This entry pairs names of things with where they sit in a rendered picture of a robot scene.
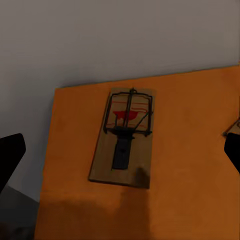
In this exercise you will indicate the door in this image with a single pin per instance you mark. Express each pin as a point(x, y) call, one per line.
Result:
point(18, 215)

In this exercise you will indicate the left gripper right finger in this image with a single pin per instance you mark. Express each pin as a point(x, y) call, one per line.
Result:
point(232, 149)

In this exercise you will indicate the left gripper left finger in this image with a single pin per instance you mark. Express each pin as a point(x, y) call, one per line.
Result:
point(12, 150)

